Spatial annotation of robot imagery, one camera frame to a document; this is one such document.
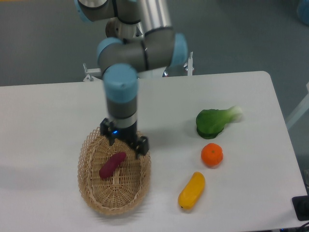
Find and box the blue object in corner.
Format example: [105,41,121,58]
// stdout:
[297,0,309,26]

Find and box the white metal base bracket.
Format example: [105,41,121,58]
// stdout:
[83,52,195,82]

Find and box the yellow mango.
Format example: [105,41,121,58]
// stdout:
[178,172,206,210]

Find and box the orange tangerine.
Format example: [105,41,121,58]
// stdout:
[201,143,224,167]

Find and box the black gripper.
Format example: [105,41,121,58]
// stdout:
[100,118,149,159]

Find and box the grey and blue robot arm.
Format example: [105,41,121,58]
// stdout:
[75,0,188,156]

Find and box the green bok choy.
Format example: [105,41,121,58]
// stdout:
[196,106,243,139]

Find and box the white table leg frame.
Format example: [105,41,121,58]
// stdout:
[285,83,309,130]

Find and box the woven wicker basket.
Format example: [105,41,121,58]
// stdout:
[78,128,151,215]

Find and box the black device at table edge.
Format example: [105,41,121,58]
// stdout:
[292,195,309,221]

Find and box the purple sweet potato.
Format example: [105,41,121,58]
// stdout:
[99,152,126,179]

